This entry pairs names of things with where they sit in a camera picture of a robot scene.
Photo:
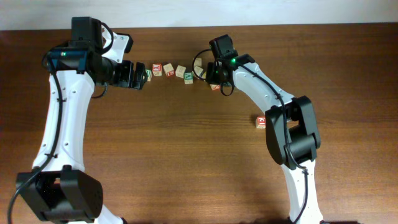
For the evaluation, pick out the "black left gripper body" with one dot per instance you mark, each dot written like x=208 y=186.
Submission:
x=124 y=72

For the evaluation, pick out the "wooden block number 5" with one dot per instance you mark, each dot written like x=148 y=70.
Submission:
x=168 y=70

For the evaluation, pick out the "ice cream picture wooden block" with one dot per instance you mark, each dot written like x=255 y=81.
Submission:
x=215 y=87

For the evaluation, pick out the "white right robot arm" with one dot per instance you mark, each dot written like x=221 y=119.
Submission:
x=292 y=134

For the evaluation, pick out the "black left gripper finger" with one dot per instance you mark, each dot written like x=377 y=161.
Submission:
x=138 y=82
x=140 y=69

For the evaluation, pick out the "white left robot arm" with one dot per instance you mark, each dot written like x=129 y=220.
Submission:
x=57 y=189

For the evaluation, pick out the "red E wooden block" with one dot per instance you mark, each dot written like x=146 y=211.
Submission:
x=261 y=122

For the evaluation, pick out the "red A wooden block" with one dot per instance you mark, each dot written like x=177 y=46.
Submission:
x=197 y=62

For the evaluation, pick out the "wooden block number 8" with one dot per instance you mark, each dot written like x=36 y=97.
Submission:
x=180 y=70

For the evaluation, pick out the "red Y wooden block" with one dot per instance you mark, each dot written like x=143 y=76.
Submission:
x=157 y=69

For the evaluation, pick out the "green B wooden block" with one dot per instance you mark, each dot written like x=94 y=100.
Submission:
x=149 y=75

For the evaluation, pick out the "wooden block number 2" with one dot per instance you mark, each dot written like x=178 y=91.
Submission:
x=198 y=71

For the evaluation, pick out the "green V wooden block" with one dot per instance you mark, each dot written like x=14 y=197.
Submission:
x=188 y=78

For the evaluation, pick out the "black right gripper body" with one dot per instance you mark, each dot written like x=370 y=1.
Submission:
x=212 y=77

